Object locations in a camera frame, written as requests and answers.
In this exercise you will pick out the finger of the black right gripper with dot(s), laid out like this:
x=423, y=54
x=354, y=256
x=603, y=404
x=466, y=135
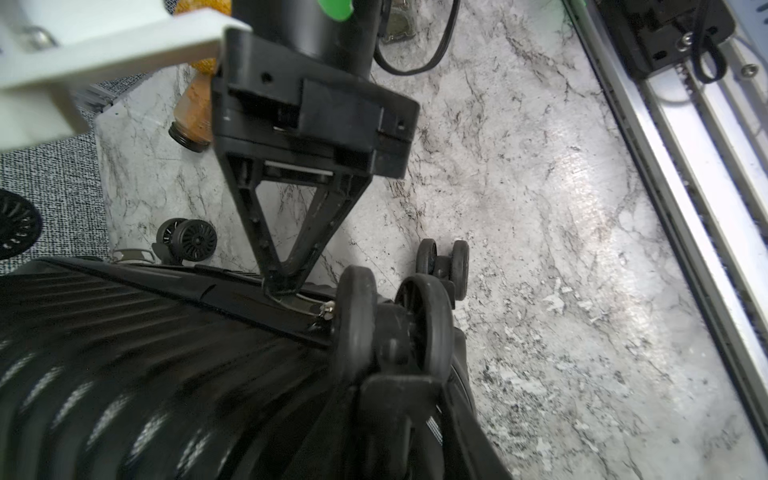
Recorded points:
x=334, y=197
x=243, y=176

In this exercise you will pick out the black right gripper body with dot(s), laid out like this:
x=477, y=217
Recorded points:
x=270, y=103

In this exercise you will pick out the black ribbed hard-shell suitcase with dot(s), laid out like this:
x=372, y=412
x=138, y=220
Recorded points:
x=115, y=371

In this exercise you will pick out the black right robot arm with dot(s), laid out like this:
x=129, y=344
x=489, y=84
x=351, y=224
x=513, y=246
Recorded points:
x=342, y=35

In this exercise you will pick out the clear glass spice jar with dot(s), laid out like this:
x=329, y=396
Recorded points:
x=398, y=22

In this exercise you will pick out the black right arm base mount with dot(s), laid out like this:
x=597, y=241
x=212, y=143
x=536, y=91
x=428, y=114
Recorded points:
x=650, y=36

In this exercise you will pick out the aluminium front rail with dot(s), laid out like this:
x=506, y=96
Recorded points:
x=701, y=150

